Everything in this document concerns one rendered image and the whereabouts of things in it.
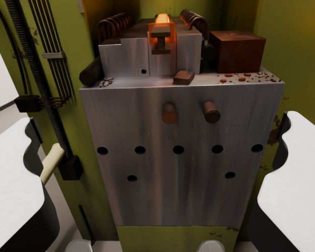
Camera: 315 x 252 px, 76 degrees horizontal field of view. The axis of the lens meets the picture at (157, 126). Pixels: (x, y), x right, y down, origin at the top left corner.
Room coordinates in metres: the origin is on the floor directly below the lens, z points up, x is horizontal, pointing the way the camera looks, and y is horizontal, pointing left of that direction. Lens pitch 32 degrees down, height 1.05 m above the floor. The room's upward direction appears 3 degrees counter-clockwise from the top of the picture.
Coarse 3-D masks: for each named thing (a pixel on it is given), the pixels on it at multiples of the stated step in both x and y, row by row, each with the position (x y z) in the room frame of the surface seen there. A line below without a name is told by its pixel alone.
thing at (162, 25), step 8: (160, 16) 0.63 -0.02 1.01; (152, 24) 0.40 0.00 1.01; (160, 24) 0.40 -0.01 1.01; (168, 24) 0.39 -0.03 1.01; (152, 32) 0.31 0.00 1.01; (160, 32) 0.31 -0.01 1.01; (168, 32) 0.31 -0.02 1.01; (152, 40) 0.40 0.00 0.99; (160, 40) 0.31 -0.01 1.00; (168, 40) 0.38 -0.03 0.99; (152, 48) 0.32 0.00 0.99; (160, 48) 0.31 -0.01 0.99; (168, 48) 0.31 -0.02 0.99
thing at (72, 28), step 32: (0, 0) 0.57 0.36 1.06; (32, 0) 0.57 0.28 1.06; (64, 0) 0.56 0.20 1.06; (96, 0) 0.68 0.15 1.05; (0, 32) 0.57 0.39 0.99; (32, 32) 0.57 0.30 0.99; (64, 32) 0.56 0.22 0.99; (96, 32) 0.62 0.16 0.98; (64, 64) 0.57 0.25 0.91; (64, 128) 0.57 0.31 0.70; (96, 160) 0.57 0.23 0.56; (64, 192) 0.57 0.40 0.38; (96, 192) 0.57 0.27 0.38; (96, 224) 0.57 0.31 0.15
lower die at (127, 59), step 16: (176, 16) 0.81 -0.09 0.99; (128, 32) 0.49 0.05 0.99; (144, 32) 0.48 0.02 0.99; (176, 32) 0.44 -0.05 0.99; (192, 32) 0.43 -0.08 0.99; (112, 48) 0.42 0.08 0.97; (128, 48) 0.41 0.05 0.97; (144, 48) 0.41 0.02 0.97; (176, 48) 0.41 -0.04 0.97; (192, 48) 0.41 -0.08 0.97; (112, 64) 0.42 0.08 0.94; (128, 64) 0.42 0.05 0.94; (144, 64) 0.41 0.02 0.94; (160, 64) 0.41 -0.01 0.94; (176, 64) 0.41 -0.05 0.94; (192, 64) 0.41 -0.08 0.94
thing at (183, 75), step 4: (180, 72) 0.39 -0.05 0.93; (184, 72) 0.39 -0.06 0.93; (188, 72) 0.39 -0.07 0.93; (192, 72) 0.38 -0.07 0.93; (176, 76) 0.37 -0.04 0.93; (180, 76) 0.37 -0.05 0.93; (184, 76) 0.36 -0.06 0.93; (188, 76) 0.36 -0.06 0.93; (192, 76) 0.38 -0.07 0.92; (176, 80) 0.36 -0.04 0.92; (180, 80) 0.36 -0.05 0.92; (184, 80) 0.35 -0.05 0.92; (188, 80) 0.35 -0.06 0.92; (188, 84) 0.35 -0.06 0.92
